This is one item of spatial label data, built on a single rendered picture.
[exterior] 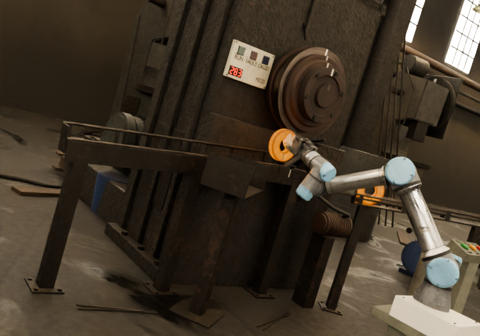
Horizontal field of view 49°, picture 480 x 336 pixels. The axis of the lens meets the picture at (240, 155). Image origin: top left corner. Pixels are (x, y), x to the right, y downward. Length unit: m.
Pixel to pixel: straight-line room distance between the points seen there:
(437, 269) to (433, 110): 8.77
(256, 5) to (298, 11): 0.27
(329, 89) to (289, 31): 0.38
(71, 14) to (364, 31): 5.95
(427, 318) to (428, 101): 8.65
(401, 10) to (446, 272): 5.35
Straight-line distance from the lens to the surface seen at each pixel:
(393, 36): 7.13
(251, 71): 2.65
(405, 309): 2.29
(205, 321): 2.39
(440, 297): 2.36
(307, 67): 2.65
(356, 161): 5.40
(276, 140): 2.47
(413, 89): 10.61
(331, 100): 2.72
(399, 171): 2.20
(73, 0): 8.49
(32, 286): 2.33
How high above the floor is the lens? 0.92
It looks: 5 degrees down
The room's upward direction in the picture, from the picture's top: 17 degrees clockwise
